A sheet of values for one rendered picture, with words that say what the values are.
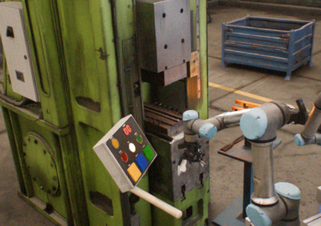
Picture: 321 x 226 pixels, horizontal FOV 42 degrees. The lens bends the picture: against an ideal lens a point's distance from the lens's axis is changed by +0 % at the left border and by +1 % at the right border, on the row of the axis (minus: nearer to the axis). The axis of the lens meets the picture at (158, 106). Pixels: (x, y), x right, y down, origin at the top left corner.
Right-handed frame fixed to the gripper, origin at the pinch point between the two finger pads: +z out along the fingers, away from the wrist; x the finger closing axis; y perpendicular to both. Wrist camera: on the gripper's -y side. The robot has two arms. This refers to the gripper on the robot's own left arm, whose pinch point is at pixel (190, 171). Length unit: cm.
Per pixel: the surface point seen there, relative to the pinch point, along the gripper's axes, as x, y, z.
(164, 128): 9.2, -44.8, -4.4
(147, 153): -16.5, -16.9, -8.0
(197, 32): 51, -71, -54
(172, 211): -7.2, -9.7, 29.9
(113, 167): -40.8, -5.9, -12.8
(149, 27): 4, -46, -69
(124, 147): -31.5, -12.3, -18.3
